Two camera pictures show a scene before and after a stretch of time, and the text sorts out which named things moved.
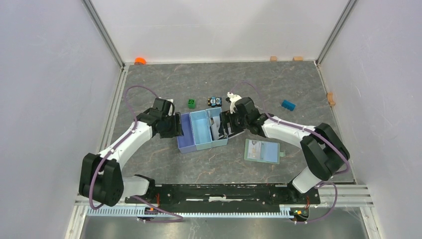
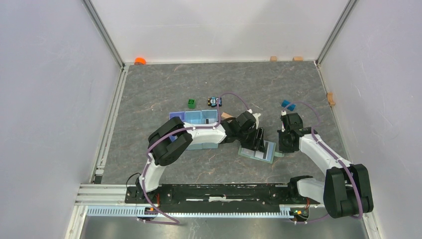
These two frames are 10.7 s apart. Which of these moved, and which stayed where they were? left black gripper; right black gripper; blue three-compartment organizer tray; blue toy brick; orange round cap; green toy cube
Moved: right black gripper; left black gripper
Stayed: green toy cube; blue toy brick; orange round cap; blue three-compartment organizer tray
